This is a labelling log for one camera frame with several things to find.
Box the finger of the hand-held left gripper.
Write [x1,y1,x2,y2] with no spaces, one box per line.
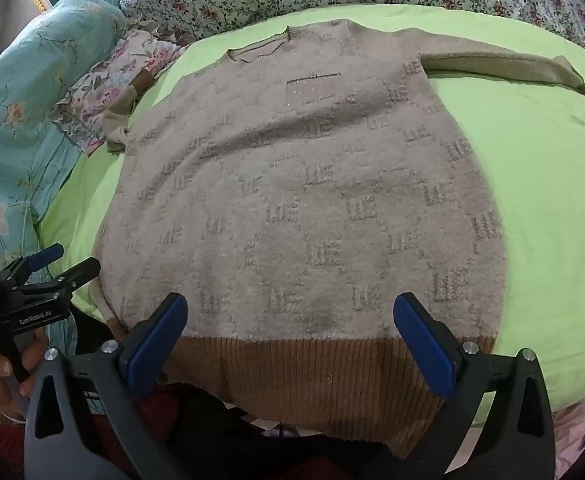
[0,242,66,282]
[10,258,101,297]

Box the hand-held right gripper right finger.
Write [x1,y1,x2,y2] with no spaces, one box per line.
[392,292,557,480]

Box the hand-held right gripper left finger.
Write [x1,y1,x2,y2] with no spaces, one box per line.
[24,292,189,480]

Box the beige knit sweater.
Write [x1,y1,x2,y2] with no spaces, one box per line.
[92,19,585,461]

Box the teal floral quilt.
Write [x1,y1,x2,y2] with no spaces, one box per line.
[0,0,146,396]

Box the pink floral pillow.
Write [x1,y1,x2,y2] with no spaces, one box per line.
[50,27,190,156]

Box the green bed sheet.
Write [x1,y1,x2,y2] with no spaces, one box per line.
[35,4,585,413]

